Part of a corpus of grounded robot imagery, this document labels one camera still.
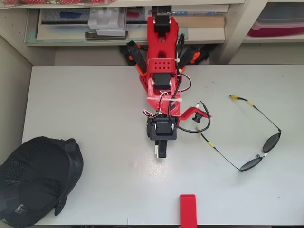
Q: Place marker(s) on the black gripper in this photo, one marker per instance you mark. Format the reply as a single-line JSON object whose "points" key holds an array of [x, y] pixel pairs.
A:
{"points": [[163, 129]]}

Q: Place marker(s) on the black round sunglasses yellow-taped temples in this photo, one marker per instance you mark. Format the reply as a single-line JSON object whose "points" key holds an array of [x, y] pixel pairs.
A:
{"points": [[272, 142]]}

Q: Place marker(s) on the red perforated arm base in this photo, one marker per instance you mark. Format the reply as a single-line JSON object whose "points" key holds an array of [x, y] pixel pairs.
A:
{"points": [[143, 82]]}

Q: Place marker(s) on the white zip tie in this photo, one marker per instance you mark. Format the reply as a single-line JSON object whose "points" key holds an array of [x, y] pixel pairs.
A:
{"points": [[166, 59], [154, 98]]}

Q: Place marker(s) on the red rectangular block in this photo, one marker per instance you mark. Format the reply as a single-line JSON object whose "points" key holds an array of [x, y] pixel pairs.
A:
{"points": [[188, 211]]}

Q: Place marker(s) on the black orange table clamp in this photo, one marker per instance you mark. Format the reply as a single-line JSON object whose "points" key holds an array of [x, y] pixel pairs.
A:
{"points": [[135, 51], [190, 53]]}

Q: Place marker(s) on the wooden plank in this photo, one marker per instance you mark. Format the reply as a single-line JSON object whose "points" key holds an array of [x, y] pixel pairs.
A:
{"points": [[202, 22]]}

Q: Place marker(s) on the white shelf unit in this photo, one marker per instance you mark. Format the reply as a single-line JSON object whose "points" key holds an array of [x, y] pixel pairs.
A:
{"points": [[237, 35]]}

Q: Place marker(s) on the red and black package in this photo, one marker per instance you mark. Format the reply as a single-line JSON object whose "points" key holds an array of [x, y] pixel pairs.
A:
{"points": [[133, 15]]}

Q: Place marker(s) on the white molded plastic tray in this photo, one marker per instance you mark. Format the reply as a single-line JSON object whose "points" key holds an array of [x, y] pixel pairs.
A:
{"points": [[107, 23]]}

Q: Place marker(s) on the pink plastic storage container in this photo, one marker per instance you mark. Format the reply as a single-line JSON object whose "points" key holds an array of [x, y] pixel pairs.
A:
{"points": [[273, 32]]}

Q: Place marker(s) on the black package with blue item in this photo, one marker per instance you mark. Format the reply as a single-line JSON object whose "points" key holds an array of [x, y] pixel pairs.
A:
{"points": [[71, 15]]}

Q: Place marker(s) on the red polka dot fabric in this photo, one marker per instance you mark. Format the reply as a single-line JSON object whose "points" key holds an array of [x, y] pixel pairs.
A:
{"points": [[71, 2]]}

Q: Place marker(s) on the wrist camera board red mount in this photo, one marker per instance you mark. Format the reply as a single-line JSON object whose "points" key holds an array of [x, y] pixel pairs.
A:
{"points": [[187, 115]]}

